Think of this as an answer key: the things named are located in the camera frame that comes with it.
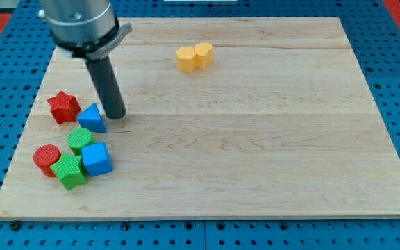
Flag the red cylinder block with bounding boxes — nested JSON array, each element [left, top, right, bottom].
[[33, 144, 61, 177]]

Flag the wooden board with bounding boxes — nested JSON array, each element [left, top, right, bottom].
[[0, 17, 400, 221]]

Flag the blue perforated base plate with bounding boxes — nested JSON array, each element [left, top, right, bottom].
[[0, 1, 400, 249]]

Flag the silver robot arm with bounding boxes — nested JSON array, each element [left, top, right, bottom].
[[38, 0, 132, 61]]

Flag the blue cube block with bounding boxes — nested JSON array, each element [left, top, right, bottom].
[[81, 142, 113, 177]]

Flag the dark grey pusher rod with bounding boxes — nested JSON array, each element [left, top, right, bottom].
[[85, 56, 126, 119]]

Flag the yellow heart block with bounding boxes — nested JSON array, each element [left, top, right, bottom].
[[194, 42, 214, 69]]

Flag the red star block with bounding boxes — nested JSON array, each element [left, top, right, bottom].
[[47, 91, 81, 124]]

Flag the blue triangle block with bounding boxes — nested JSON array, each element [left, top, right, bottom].
[[76, 103, 107, 133]]

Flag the green cylinder block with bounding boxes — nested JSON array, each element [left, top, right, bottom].
[[67, 128, 94, 155]]

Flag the green star block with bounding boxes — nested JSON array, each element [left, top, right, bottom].
[[50, 153, 88, 190]]

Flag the yellow hexagon block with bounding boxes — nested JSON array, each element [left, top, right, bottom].
[[176, 47, 197, 72]]

